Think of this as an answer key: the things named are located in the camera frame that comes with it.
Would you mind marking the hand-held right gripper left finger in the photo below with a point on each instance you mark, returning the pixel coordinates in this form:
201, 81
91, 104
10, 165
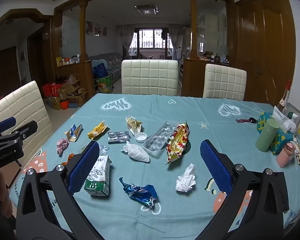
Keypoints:
83, 166

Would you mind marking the row of bottles and boxes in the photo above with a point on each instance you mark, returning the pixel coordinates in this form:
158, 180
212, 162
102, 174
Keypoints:
67, 60

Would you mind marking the small orange wrapper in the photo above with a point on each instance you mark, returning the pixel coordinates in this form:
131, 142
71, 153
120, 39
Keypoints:
70, 158

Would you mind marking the glass bottle red cap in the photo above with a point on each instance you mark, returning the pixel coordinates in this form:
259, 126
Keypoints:
285, 97

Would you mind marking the torn blue white carton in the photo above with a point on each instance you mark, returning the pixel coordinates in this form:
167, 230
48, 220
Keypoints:
73, 132

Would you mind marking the silver pill blister pack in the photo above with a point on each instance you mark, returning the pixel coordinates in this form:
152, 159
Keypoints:
118, 137

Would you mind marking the red shopping bag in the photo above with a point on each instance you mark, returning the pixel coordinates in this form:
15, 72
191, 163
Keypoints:
50, 89

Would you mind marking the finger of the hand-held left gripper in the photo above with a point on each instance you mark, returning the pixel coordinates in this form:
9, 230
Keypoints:
25, 131
6, 124

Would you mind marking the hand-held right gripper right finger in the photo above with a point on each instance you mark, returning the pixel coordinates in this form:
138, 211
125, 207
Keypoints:
216, 166

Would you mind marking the green tumbler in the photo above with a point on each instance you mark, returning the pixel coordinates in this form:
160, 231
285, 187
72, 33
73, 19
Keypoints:
266, 135

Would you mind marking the cream quilted chair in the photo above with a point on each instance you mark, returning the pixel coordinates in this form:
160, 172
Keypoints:
225, 82
150, 77
20, 105

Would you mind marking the pink water bottle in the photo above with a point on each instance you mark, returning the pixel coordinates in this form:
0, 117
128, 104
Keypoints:
286, 155

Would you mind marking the blue yellow beaded box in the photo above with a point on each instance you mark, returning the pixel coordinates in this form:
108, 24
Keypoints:
263, 118

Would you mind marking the orange bucket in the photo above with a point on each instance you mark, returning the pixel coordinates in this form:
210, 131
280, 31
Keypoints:
64, 104

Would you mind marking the white plastic bag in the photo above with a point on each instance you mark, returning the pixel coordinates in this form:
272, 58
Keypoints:
281, 118

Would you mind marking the barred window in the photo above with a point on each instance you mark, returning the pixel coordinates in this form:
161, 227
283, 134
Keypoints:
150, 38

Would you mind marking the clear plastic tray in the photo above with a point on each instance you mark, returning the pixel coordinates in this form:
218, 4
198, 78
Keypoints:
160, 140

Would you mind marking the person's left hand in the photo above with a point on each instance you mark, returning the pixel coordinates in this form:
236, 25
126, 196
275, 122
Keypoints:
1, 195

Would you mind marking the green shopping bag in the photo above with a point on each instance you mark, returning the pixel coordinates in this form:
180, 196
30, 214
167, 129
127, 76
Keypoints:
103, 85

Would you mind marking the white bottle cap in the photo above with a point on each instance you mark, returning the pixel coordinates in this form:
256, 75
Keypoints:
141, 137

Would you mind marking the ceiling light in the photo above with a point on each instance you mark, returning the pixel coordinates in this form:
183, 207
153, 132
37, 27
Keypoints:
146, 9

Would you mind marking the red yellow snack bag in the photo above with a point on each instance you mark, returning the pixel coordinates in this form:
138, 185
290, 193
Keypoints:
177, 142

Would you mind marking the grey sofa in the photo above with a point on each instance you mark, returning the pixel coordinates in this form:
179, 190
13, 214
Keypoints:
113, 61

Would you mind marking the blue printed tablecloth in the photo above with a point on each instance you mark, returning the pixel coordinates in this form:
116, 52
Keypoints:
152, 110

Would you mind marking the wooden divider cabinet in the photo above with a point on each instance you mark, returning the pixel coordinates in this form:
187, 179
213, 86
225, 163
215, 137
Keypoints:
191, 77
73, 71

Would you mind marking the green white milk carton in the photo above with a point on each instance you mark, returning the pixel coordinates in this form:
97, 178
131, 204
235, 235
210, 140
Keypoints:
98, 177

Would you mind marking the white twisted tissue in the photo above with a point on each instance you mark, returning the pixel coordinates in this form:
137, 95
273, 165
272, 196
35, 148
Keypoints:
138, 153

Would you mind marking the pile of cardboard boxes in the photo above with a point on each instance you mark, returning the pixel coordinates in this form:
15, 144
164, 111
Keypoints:
71, 91

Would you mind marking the dark wooden door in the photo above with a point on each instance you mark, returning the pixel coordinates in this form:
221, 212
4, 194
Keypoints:
5, 67

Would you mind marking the yellow snack wrapper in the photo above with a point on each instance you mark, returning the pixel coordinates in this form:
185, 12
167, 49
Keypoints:
97, 130

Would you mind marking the beige crumpled food packet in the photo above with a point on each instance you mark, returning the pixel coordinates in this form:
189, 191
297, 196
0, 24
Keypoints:
134, 125

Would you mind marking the blue foil wrapper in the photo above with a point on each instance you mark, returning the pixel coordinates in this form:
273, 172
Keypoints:
140, 193

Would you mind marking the blue bag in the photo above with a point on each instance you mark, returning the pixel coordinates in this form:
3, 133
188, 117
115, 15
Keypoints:
100, 70

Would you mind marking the pink paper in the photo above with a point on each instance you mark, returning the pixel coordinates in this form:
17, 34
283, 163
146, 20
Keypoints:
62, 146

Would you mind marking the white crumpled tissue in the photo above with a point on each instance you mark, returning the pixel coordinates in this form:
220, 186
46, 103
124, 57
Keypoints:
186, 178

